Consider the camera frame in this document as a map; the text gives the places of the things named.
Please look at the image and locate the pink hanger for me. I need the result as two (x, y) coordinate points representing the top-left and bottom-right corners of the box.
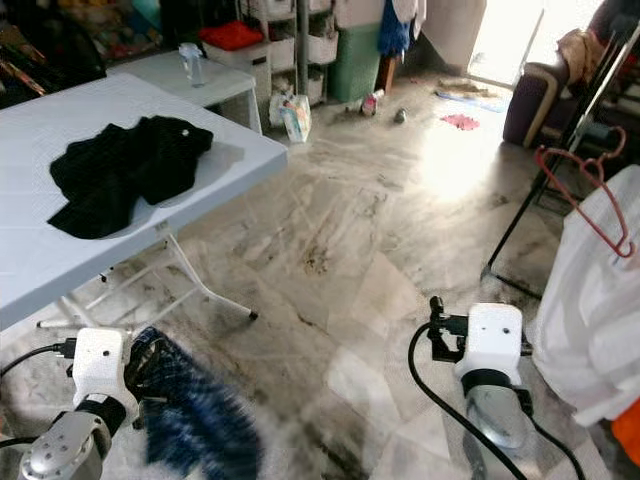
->
(535, 125), (636, 259)

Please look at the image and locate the blue plaid garment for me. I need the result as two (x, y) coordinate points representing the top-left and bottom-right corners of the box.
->
(125, 325), (261, 480)

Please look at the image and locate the black garment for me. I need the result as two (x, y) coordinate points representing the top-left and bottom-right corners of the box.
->
(48, 115), (214, 241)

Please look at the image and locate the black drying rack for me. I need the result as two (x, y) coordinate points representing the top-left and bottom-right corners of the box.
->
(482, 20), (640, 301)

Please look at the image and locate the orange shirt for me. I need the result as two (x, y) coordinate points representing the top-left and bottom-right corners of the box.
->
(610, 395), (640, 466)

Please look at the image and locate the pink rag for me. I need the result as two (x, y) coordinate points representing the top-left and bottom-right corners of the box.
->
(440, 114), (483, 132)

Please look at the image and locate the white folding table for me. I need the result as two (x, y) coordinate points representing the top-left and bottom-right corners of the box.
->
(0, 73), (289, 336)

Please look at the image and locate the pink white toy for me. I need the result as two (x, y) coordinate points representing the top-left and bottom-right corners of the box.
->
(358, 90), (386, 118)

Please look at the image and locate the purple sofa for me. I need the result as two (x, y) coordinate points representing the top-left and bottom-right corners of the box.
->
(503, 0), (640, 151)

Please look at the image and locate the flat beige cloth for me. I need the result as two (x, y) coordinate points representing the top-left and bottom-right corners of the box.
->
(435, 78), (506, 101)

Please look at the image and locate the tissue pack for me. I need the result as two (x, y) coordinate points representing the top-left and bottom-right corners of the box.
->
(268, 92), (313, 144)

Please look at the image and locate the green bin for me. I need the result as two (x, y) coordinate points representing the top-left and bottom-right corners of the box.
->
(325, 22), (383, 104)

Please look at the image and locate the blue hanging cloth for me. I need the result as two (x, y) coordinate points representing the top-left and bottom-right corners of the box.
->
(377, 0), (413, 59)

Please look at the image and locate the white storage drawer shelf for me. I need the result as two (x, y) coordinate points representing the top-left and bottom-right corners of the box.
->
(205, 0), (341, 106)

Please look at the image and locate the crumpled beige garment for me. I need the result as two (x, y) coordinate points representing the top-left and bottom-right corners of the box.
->
(557, 28), (606, 86)

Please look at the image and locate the small white table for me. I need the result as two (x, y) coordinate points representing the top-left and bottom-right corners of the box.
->
(105, 50), (261, 131)

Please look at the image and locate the black chair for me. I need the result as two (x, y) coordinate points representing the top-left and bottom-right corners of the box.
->
(0, 10), (106, 106)

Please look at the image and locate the red cloth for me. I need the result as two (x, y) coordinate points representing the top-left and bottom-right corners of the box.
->
(198, 22), (266, 53)

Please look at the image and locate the clear water bottle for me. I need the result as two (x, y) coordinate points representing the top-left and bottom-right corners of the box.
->
(178, 42), (206, 88)

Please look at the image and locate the pile of stuffed toys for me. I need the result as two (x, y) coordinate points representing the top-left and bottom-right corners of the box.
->
(60, 0), (161, 61)

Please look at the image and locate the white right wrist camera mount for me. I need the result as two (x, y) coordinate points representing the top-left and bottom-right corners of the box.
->
(452, 303), (529, 386)

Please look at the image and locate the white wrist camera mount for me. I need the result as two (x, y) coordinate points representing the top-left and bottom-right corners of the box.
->
(452, 303), (529, 386)
(68, 328), (133, 406)

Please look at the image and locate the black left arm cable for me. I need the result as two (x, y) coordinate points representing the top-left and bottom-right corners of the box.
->
(0, 338), (79, 446)

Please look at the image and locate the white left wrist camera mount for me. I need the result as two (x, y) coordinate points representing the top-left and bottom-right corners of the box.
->
(68, 328), (133, 406)

